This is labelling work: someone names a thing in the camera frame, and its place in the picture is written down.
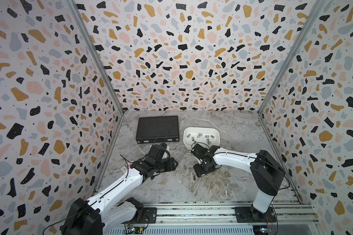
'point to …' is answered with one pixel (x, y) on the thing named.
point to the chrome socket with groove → (199, 135)
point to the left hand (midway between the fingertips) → (177, 163)
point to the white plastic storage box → (194, 131)
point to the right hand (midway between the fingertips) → (200, 173)
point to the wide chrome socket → (208, 140)
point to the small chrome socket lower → (194, 177)
